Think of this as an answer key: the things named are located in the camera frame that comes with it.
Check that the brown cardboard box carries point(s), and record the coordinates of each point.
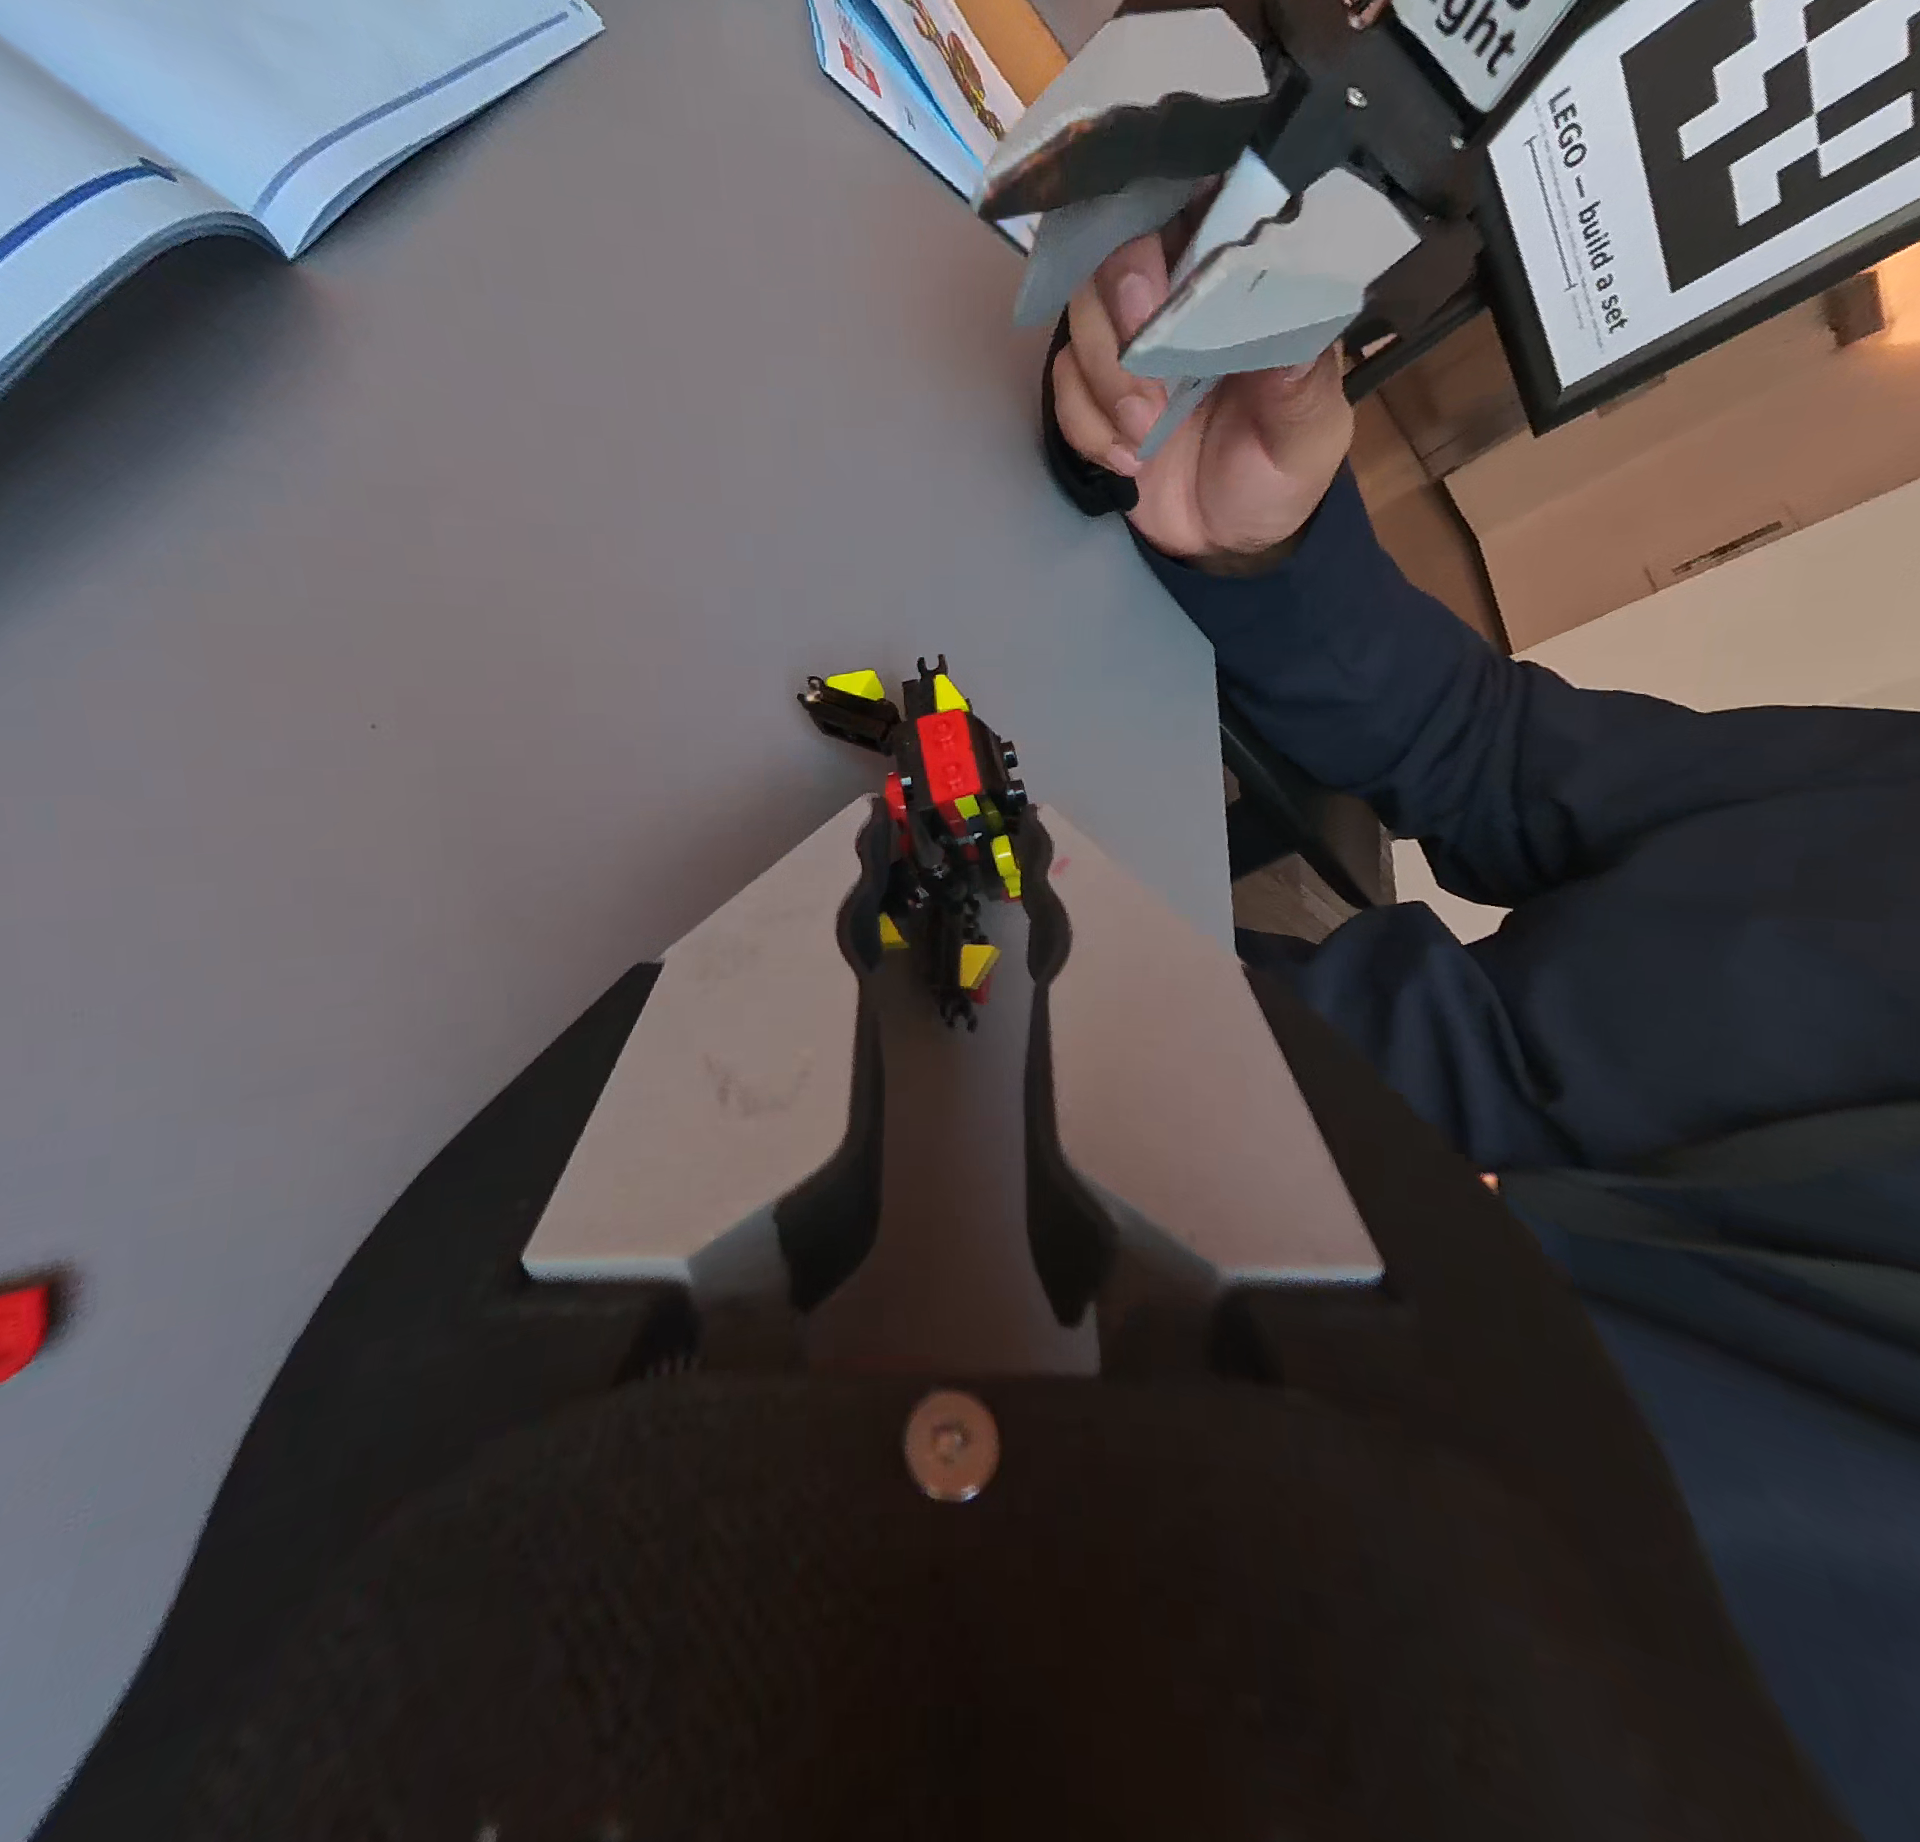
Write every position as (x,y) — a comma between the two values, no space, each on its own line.
(1649,523)

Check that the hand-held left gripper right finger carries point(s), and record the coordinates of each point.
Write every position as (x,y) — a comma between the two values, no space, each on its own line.
(1200,1110)

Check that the person's legs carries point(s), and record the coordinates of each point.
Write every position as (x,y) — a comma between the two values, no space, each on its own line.
(1726,1350)

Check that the person's right hand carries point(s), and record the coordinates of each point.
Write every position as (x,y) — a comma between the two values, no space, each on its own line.
(1246,461)

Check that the black red yellow lego model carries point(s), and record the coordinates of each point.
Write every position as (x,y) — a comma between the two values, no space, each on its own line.
(945,796)

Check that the small red lego piece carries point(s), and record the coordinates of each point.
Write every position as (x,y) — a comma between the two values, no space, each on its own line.
(23,1329)

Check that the person's right forearm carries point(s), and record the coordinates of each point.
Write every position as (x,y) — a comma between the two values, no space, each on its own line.
(1347,658)

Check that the printed lego box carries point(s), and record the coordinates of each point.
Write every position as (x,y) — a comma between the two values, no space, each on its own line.
(901,74)

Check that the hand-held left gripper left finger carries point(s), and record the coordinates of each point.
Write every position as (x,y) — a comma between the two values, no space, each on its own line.
(704,1110)

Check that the open lego instruction booklet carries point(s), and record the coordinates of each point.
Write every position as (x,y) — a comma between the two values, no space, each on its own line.
(224,102)

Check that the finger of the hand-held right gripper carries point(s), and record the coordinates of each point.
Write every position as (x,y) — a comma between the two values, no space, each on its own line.
(1138,102)
(1289,278)

